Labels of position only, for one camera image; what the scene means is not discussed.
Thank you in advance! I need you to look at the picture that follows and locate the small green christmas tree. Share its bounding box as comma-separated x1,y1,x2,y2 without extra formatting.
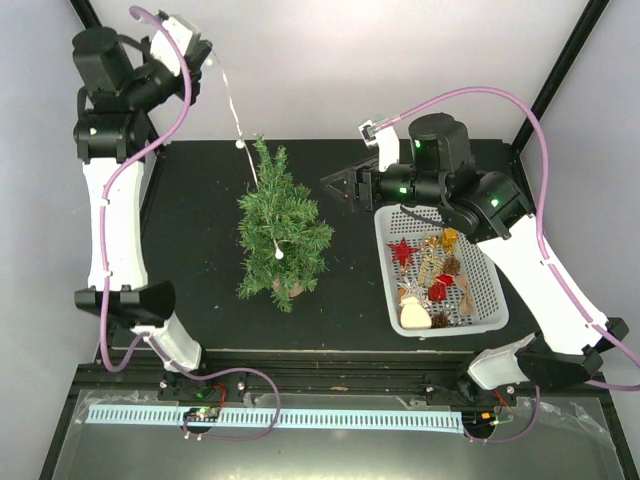
237,136,334,313

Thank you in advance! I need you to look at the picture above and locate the red glitter star ornament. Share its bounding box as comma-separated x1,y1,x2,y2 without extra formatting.
387,238,420,267

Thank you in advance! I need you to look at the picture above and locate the fairy light string with battery box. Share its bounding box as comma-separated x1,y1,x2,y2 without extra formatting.
203,47,286,260

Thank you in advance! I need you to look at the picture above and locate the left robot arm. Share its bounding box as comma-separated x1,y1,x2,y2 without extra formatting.
73,17,215,399

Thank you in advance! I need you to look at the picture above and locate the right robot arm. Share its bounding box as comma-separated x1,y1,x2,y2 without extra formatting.
321,113,629,403

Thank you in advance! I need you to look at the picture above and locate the brown tree base pot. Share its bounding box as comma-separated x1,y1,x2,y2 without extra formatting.
272,278,304,298

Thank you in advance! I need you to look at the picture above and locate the gold gift box ornament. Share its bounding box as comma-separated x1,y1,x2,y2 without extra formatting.
441,227,458,255

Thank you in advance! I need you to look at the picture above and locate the silver star ornament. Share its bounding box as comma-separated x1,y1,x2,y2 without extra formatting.
397,278,428,303

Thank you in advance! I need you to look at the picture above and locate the brown pine cone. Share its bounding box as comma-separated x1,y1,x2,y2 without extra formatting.
442,257,461,276
431,312,450,329

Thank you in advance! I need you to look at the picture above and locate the white perforated plastic basket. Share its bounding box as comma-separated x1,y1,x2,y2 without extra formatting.
374,205,509,339

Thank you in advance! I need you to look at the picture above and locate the wooden snowman ornament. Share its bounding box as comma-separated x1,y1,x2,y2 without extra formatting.
399,296,433,330

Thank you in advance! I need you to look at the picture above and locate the burlap bow ornament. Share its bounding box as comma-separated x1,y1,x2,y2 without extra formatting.
454,274,475,317

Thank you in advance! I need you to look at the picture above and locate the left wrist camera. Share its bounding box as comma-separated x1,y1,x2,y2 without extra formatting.
150,15,201,77

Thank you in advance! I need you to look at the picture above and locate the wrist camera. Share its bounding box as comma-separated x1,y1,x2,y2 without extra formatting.
150,15,201,77
358,117,400,172

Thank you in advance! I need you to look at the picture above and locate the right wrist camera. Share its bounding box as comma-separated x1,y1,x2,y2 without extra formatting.
358,117,400,172

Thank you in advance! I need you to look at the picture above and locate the black corner frame post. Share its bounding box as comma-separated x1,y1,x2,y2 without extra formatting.
69,0,102,29

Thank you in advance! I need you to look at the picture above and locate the white slotted cable duct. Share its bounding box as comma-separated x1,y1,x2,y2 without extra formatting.
85,404,464,434

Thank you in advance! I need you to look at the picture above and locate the right black corner post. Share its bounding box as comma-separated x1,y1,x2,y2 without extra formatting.
531,0,610,121

